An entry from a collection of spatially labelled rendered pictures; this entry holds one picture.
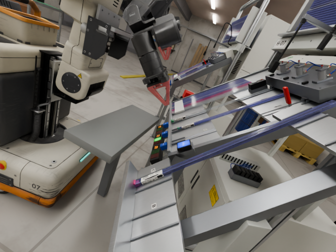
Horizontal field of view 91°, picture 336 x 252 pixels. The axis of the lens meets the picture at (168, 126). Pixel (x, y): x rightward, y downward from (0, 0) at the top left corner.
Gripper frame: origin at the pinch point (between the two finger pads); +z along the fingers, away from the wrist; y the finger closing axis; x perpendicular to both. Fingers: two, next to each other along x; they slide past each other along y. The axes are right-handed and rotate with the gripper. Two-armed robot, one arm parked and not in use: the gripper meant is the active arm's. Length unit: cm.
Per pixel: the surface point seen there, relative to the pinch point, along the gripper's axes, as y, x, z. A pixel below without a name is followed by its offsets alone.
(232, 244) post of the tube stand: -28.1, -6.2, 25.3
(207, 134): 9.6, -9.8, 20.2
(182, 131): 19.7, 0.2, 20.2
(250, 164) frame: 33, -30, 60
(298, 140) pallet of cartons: 302, -222, 266
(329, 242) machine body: 2, -49, 90
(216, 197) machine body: 9, -5, 54
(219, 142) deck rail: 1.2, -12.3, 19.9
